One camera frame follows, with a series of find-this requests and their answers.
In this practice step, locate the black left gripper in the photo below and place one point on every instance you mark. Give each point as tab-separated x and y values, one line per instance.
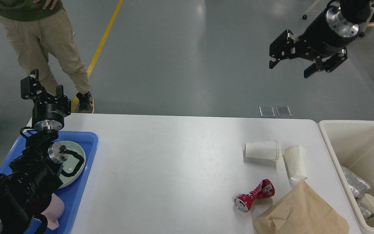
48	111

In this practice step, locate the white paper cup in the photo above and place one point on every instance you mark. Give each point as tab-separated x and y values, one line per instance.
295	162
264	150

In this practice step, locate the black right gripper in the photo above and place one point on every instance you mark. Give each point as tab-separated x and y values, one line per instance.
327	36

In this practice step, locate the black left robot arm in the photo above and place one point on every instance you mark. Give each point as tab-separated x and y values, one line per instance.
36	172

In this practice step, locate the mint green plate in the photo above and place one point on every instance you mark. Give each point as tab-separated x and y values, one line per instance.
71	163

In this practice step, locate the blue plastic tray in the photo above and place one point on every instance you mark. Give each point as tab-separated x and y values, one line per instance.
71	195

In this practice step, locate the beige plastic bin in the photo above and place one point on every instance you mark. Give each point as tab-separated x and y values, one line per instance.
351	144

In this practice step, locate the brown paper bag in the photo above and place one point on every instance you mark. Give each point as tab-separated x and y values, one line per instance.
301	211

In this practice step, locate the person in khaki trousers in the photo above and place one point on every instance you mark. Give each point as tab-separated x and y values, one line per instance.
37	28

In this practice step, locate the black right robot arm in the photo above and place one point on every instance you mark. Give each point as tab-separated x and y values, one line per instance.
356	11

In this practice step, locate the pink mug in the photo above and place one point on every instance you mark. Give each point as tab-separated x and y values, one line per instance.
52	208

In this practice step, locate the crushed red can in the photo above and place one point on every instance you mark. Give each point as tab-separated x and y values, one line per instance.
244	202

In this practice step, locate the aluminium foil tray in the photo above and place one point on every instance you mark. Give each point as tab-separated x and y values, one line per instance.
357	185

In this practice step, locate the paper cup in bin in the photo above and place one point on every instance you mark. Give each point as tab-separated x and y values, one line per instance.
366	201

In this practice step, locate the clear floor marker plate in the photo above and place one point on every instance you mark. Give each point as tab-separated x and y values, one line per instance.
267	111

